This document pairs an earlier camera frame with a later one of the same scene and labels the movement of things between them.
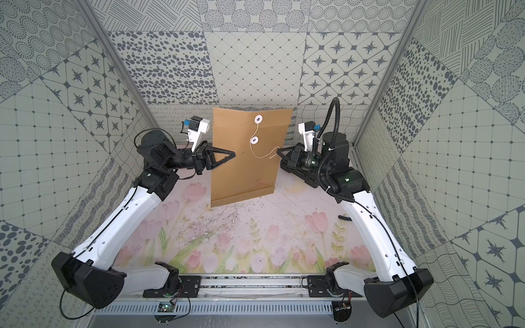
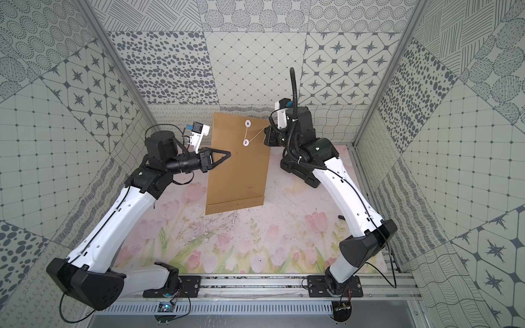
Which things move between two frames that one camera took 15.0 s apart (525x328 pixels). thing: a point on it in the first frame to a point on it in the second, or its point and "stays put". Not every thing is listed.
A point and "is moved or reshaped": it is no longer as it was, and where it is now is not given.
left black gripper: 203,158 stays put
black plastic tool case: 310,178 stays put
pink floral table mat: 297,229 stays put
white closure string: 254,139 to 246,142
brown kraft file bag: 254,137 is moved or reshaped
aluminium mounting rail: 238,289 stays put
